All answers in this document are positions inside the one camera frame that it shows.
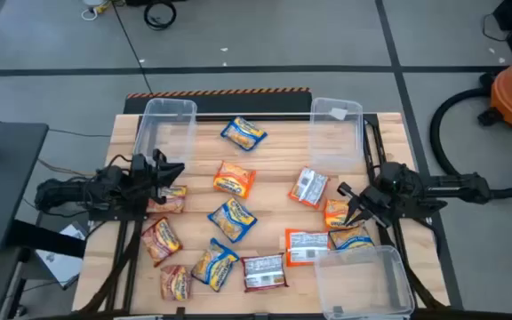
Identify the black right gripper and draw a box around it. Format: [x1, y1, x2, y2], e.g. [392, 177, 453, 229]
[337, 181, 395, 228]

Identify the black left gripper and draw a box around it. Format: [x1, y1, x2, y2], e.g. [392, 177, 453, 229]
[129, 148, 186, 204]

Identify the orange Maruchan ramen pack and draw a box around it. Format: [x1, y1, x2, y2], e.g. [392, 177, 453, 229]
[287, 166, 331, 210]
[284, 228, 332, 268]
[324, 198, 364, 230]
[212, 160, 257, 200]

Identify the blue Maruchan ramen pack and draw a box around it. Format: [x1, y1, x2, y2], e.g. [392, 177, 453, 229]
[206, 197, 259, 244]
[220, 116, 268, 152]
[328, 225, 375, 251]
[190, 237, 241, 293]

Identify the clear plastic bin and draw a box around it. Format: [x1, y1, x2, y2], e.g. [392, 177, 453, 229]
[313, 244, 416, 320]
[133, 97, 198, 168]
[308, 96, 366, 172]

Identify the red Maruchan ramen pack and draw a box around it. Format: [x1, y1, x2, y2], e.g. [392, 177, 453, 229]
[159, 264, 193, 302]
[240, 252, 289, 293]
[140, 216, 184, 268]
[147, 184, 189, 215]

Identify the black hazard-striped floor mat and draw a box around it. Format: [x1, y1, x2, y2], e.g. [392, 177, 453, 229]
[124, 87, 314, 116]

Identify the white cardboard box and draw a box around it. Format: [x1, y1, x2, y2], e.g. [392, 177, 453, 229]
[33, 221, 89, 290]

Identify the black desk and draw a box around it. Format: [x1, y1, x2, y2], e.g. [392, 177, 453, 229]
[0, 122, 50, 253]

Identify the orange shop vacuum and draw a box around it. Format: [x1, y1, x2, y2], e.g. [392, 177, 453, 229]
[477, 44, 512, 142]

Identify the black vacuum hose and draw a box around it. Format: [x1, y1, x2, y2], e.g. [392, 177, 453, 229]
[428, 86, 512, 200]

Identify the thin black floor cable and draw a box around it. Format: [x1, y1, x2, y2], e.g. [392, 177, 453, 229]
[110, 0, 154, 95]

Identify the coiled black cable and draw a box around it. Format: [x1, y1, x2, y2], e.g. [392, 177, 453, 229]
[143, 0, 178, 31]

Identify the white cable with yellow plug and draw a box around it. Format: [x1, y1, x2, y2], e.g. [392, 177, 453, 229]
[81, 2, 111, 22]

